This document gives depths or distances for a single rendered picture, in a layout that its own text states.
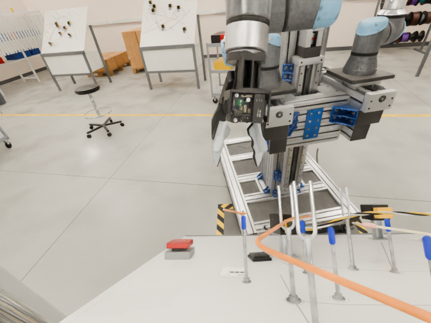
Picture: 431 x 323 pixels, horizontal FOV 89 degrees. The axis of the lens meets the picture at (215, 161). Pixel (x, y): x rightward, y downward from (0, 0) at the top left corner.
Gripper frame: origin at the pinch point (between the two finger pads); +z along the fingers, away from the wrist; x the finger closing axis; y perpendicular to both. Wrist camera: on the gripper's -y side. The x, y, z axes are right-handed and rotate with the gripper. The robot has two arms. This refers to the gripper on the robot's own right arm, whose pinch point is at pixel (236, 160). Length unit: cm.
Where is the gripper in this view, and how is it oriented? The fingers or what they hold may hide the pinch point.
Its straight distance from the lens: 46.7
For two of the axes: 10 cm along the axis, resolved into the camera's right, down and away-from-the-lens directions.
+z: -0.3, 9.7, 2.6
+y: 1.3, 2.6, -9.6
